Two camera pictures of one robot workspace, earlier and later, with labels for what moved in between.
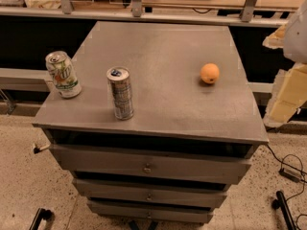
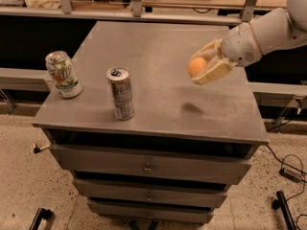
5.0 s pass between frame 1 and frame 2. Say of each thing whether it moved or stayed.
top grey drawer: stayed
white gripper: moved
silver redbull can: stayed
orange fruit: moved
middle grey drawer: stayed
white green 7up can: stayed
